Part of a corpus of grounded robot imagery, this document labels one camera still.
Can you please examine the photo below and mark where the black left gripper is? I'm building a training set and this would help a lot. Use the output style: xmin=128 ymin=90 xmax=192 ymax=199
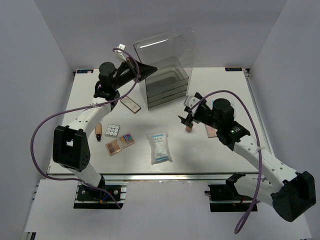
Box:
xmin=112 ymin=56 xmax=157 ymax=90

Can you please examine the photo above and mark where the beige foundation bottle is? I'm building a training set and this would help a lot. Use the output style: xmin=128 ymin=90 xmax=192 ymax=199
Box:
xmin=185 ymin=122 xmax=194 ymax=133
xmin=94 ymin=122 xmax=103 ymax=142

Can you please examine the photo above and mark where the clear acrylic drawer organizer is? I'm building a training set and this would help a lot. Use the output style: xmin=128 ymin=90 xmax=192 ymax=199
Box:
xmin=133 ymin=27 xmax=198 ymax=110

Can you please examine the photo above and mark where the cotton pad pack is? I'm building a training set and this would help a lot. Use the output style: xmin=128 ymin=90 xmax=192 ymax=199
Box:
xmin=230 ymin=100 xmax=237 ymax=118
xmin=146 ymin=130 xmax=173 ymax=165

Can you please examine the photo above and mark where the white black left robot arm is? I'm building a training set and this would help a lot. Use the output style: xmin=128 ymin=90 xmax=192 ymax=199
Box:
xmin=52 ymin=57 xmax=158 ymax=200

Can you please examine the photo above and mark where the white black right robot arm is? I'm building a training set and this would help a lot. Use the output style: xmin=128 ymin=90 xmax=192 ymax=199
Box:
xmin=181 ymin=95 xmax=316 ymax=222

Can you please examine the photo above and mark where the pink blush palette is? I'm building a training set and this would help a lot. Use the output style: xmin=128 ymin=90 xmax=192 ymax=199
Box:
xmin=205 ymin=125 xmax=217 ymax=138

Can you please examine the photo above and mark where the brown rimmed compact box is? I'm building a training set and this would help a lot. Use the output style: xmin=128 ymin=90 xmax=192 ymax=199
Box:
xmin=120 ymin=96 xmax=141 ymax=114

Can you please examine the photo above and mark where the blue label left corner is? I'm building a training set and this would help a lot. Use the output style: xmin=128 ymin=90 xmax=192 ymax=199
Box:
xmin=76 ymin=69 xmax=94 ymax=74

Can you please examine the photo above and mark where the blue label corner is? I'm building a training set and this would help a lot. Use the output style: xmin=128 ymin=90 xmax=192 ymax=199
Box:
xmin=224 ymin=67 xmax=243 ymax=72
xmin=76 ymin=69 xmax=94 ymax=74

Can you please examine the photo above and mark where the colourful eyeshadow palette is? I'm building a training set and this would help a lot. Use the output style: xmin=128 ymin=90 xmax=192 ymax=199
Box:
xmin=118 ymin=133 xmax=135 ymax=149

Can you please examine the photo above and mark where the blue label right corner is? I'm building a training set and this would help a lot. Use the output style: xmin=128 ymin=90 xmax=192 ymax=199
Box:
xmin=224 ymin=67 xmax=243 ymax=72

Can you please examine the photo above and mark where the white grey pan palette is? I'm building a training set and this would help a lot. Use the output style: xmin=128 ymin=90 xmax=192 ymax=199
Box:
xmin=104 ymin=123 xmax=121 ymax=138

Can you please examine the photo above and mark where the nude eyeshadow palette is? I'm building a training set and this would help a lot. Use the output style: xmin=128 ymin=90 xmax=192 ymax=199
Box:
xmin=105 ymin=139 xmax=122 ymax=156

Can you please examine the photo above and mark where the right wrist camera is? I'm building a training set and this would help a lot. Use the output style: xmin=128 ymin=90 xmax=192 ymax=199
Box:
xmin=183 ymin=95 xmax=200 ymax=108

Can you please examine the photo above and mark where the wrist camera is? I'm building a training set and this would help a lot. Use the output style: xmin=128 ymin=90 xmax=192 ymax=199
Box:
xmin=114 ymin=43 xmax=126 ymax=62
xmin=183 ymin=95 xmax=200 ymax=108

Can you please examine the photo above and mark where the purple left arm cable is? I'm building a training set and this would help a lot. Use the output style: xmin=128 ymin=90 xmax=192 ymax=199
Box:
xmin=29 ymin=47 xmax=141 ymax=210

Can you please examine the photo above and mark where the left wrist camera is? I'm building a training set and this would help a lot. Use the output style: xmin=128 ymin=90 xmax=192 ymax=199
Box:
xmin=114 ymin=43 xmax=126 ymax=62

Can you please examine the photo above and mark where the aluminium table frame rail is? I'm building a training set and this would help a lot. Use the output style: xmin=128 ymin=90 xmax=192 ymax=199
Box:
xmin=44 ymin=67 xmax=285 ymax=185

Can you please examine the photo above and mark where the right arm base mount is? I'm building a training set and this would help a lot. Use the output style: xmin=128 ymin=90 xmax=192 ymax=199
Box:
xmin=204 ymin=172 xmax=253 ymax=213

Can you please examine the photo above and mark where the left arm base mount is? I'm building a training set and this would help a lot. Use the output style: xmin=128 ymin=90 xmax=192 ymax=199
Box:
xmin=73 ymin=182 xmax=127 ymax=210

